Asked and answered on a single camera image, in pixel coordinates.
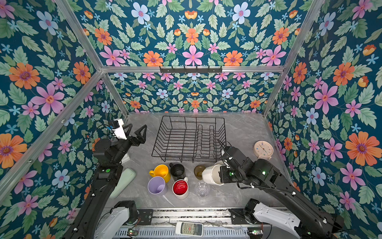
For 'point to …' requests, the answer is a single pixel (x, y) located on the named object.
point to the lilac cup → (156, 185)
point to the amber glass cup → (198, 171)
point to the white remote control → (192, 229)
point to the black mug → (177, 170)
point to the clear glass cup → (202, 189)
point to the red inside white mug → (180, 188)
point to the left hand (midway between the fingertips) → (138, 122)
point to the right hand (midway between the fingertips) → (218, 174)
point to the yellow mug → (162, 171)
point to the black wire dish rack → (190, 138)
